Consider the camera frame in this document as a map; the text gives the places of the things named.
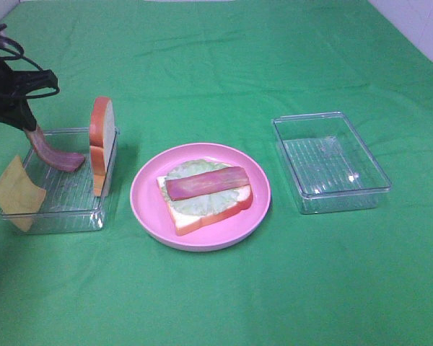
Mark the white bread slice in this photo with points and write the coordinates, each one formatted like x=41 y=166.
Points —
x=184 y=224

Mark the clear plastic tray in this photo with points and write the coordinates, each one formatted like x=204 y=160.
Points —
x=70 y=204
x=328 y=165

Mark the pink round plate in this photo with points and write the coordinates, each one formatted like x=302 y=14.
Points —
x=151 y=210

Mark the clear left plastic tray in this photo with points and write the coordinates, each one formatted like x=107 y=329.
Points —
x=70 y=204

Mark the green tablecloth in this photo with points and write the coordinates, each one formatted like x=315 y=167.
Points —
x=220 y=72

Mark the green lettuce leaf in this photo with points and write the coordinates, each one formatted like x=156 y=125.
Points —
x=203 y=205

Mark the brown bacon strip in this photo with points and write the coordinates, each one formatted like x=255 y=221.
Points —
x=61 y=160

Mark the bread slice left tray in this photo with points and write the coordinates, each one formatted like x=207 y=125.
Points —
x=101 y=140

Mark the clear right plastic tray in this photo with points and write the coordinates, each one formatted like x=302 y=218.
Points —
x=328 y=165

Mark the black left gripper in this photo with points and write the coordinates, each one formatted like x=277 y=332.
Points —
x=21 y=79

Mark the yellow cheese slice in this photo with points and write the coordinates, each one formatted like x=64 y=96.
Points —
x=19 y=196

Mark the red ham strip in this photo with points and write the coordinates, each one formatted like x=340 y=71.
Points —
x=206 y=183

